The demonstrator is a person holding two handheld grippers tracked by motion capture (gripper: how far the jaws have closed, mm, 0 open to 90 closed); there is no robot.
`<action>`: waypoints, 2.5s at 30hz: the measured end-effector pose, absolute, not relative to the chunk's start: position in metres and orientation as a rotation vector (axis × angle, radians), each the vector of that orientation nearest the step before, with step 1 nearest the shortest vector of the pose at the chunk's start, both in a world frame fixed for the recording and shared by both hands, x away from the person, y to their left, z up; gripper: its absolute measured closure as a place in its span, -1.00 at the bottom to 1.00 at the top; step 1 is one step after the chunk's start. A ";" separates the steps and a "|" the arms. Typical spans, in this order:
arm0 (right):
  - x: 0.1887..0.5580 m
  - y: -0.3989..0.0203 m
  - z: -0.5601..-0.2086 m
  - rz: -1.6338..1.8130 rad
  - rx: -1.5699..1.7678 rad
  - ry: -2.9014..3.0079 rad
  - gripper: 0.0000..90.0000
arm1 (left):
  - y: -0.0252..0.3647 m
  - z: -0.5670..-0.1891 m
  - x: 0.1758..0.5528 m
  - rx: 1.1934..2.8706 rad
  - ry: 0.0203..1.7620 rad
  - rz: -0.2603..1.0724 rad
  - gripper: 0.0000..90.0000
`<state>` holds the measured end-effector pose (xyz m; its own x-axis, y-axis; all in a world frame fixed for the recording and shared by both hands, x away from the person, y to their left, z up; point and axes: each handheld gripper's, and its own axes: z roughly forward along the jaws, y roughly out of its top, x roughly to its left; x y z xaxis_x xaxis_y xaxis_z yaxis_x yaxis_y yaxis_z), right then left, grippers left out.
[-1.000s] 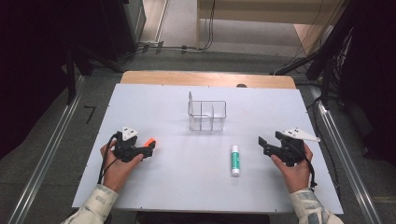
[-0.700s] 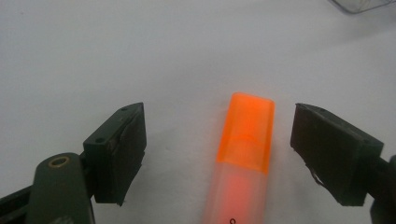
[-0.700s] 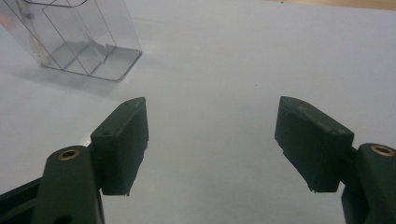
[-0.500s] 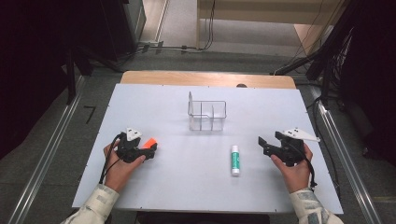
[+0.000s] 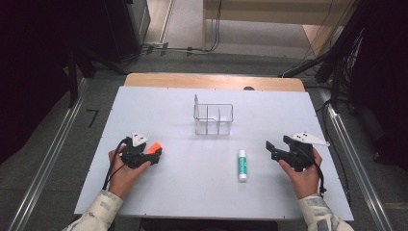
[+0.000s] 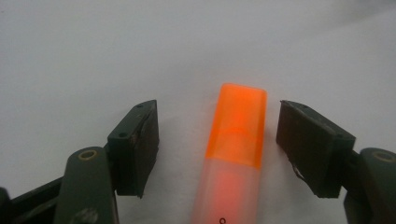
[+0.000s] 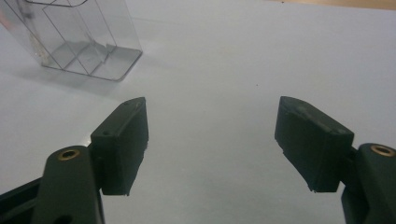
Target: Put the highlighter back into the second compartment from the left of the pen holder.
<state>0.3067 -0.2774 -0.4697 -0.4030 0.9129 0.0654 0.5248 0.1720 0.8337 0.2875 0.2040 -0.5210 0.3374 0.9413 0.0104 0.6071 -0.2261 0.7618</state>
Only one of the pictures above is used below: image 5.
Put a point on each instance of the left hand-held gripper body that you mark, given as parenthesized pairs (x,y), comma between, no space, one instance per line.
(133,154)

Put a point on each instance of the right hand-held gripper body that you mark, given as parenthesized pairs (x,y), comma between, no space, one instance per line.
(298,154)

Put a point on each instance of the orange highlighter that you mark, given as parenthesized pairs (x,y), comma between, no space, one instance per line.
(154,147)

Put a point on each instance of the clear plastic organizer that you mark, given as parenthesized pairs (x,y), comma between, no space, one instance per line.
(213,123)

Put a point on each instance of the person's left hand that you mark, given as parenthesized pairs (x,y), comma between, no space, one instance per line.
(125,179)

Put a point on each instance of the person's right hand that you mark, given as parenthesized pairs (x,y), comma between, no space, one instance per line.
(303,183)

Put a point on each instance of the green and white glue stick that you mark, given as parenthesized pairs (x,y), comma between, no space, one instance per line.
(242,165)

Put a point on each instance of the white board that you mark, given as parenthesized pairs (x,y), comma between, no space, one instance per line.
(198,192)

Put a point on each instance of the wooden table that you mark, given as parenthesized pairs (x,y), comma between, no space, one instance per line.
(208,82)

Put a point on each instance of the person's dark clothing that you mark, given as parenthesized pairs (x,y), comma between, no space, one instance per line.
(208,225)

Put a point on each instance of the dark cabinet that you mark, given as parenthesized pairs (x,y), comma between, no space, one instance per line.
(130,29)

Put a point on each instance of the light wooden desk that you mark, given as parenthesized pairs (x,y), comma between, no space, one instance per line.
(272,11)

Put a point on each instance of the metal floor rail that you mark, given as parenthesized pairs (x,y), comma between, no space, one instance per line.
(48,160)
(356,173)

